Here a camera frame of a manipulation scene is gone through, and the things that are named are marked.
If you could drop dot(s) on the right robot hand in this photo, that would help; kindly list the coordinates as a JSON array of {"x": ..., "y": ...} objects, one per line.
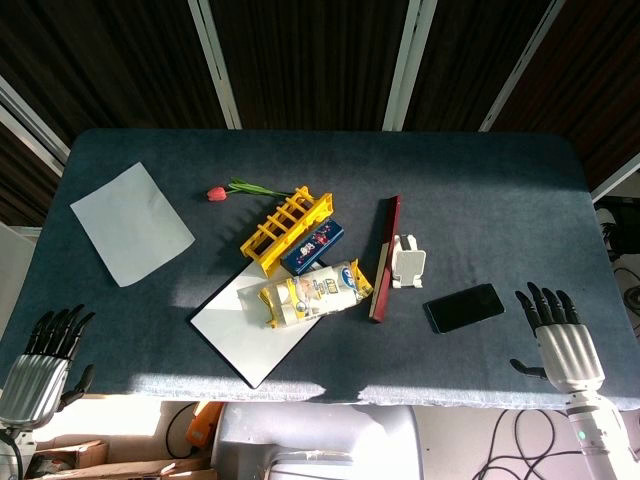
[{"x": 570, "y": 355}]

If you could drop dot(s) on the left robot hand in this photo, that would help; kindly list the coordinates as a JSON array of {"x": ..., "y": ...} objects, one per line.
[{"x": 35, "y": 380}]

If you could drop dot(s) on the black smartphone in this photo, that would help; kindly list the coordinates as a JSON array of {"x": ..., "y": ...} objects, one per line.
[{"x": 464, "y": 308}]

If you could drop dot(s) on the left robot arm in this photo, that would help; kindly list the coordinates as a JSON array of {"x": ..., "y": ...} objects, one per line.
[{"x": 27, "y": 442}]

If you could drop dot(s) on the white phone stand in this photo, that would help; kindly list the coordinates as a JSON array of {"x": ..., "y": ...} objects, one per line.
[{"x": 409, "y": 262}]

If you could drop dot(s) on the small cardboard box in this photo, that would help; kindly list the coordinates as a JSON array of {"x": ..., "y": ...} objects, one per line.
[{"x": 75, "y": 452}]

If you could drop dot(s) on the white cabinet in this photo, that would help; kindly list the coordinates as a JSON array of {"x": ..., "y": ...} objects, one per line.
[{"x": 15, "y": 270}]

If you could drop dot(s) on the flat cardboard box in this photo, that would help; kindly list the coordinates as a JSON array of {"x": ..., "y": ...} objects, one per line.
[{"x": 130, "y": 471}]

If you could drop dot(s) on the black equipment beside table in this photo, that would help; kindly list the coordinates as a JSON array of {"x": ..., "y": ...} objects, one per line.
[{"x": 622, "y": 225}]

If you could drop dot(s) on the blue felt table cover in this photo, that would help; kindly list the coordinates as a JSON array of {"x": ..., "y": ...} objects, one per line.
[{"x": 500, "y": 200}]

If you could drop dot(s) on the orange device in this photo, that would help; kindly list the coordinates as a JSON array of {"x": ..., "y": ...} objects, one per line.
[{"x": 202, "y": 425}]

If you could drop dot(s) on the pale grey paper sheet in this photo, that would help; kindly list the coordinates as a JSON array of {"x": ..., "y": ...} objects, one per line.
[{"x": 130, "y": 225}]

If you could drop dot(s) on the dark red long box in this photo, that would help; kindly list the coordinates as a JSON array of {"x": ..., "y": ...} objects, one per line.
[{"x": 384, "y": 280}]

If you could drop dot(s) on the white board with black edge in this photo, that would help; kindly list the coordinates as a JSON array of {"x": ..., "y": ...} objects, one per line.
[{"x": 245, "y": 345}]

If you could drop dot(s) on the red tulip with green stem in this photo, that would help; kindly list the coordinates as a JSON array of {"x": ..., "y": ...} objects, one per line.
[{"x": 216, "y": 193}]

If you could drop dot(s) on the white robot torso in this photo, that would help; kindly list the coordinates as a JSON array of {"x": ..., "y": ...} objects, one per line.
[{"x": 320, "y": 430}]

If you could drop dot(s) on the blue printed pencil case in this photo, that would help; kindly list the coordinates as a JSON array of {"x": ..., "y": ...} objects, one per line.
[{"x": 315, "y": 247}]

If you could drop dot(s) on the yellow plastic rack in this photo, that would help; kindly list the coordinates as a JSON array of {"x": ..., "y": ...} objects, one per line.
[{"x": 292, "y": 220}]

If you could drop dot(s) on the white partition post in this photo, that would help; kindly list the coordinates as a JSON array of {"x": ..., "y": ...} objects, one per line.
[
  {"x": 620, "y": 177},
  {"x": 215, "y": 60},
  {"x": 522, "y": 65},
  {"x": 407, "y": 65},
  {"x": 30, "y": 130}
]

